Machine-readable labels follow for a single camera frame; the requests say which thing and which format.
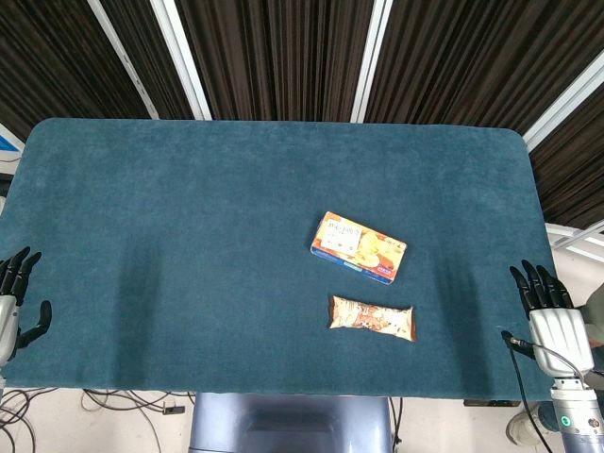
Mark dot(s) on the black and silver left hand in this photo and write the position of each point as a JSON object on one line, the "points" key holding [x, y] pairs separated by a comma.
{"points": [[9, 321]]}

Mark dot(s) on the black and silver right hand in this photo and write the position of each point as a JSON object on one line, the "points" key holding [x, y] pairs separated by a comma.
{"points": [[561, 337]]}

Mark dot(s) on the orange blue snack box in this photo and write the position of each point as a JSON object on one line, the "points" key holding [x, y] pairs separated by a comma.
{"points": [[358, 246]]}

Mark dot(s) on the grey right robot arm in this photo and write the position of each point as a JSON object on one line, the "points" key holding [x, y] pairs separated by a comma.
{"points": [[580, 415]]}

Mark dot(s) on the olive green object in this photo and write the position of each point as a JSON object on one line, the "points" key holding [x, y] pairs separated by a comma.
{"points": [[595, 307]]}

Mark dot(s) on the blue and white sign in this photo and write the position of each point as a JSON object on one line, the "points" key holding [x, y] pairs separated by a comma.
{"points": [[7, 144]]}

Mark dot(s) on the black power strip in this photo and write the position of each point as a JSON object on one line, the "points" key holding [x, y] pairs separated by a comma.
{"points": [[173, 409]]}

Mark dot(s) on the beige and brown snack packet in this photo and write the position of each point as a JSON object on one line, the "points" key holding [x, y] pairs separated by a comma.
{"points": [[373, 317]]}

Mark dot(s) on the blue plush table cloth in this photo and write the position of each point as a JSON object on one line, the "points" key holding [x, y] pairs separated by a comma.
{"points": [[236, 264]]}

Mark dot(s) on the blue-grey robot torso base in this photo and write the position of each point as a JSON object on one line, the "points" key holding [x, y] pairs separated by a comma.
{"points": [[290, 422]]}

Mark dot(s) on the white frame rails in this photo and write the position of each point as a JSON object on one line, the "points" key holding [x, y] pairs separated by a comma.
{"points": [[575, 240]]}

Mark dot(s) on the thin white partition post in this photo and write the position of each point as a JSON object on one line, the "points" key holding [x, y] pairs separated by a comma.
{"points": [[123, 59]]}

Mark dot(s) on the wide white partition post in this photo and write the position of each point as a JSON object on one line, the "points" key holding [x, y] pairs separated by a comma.
{"points": [[181, 59]]}

